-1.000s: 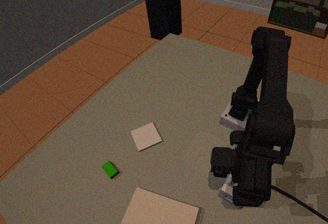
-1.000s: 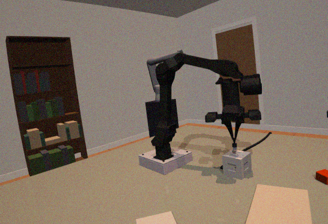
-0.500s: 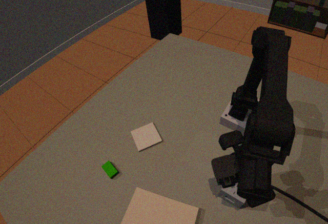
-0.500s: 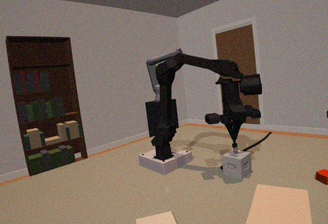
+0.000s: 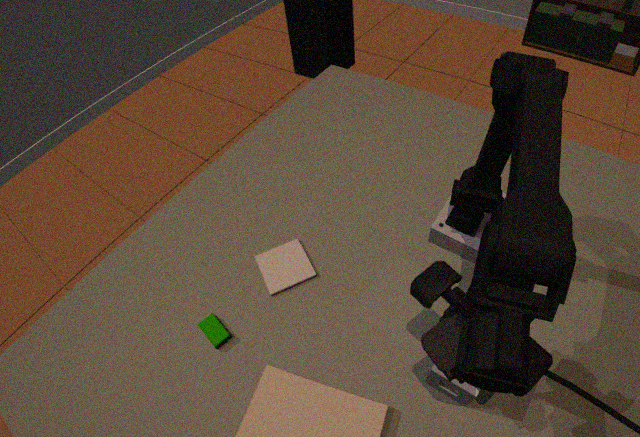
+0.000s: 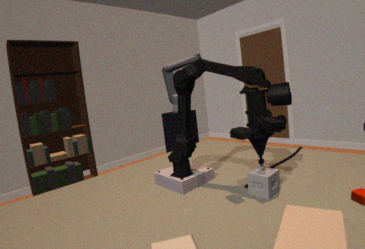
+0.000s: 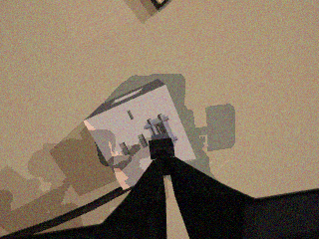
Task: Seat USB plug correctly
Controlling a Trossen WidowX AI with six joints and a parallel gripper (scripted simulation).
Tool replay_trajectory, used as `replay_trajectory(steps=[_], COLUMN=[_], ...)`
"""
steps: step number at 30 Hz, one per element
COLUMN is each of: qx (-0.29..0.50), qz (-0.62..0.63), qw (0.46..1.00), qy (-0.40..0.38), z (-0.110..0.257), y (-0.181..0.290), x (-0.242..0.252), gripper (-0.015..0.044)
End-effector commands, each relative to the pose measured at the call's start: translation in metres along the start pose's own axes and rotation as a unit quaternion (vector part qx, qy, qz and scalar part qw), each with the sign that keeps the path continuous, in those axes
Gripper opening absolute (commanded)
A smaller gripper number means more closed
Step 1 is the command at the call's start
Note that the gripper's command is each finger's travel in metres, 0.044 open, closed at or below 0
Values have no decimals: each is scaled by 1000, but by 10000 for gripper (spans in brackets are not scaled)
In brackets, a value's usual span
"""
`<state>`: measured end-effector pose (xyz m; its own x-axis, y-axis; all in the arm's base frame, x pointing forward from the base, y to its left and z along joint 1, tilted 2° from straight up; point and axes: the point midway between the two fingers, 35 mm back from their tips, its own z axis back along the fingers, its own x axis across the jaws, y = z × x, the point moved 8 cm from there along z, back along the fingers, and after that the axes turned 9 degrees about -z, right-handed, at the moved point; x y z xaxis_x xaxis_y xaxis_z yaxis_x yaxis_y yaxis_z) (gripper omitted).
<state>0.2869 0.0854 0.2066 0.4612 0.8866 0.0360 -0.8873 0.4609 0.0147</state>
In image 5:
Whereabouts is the green rectangular block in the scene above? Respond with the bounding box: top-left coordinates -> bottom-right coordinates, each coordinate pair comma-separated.
198,313 -> 232,349

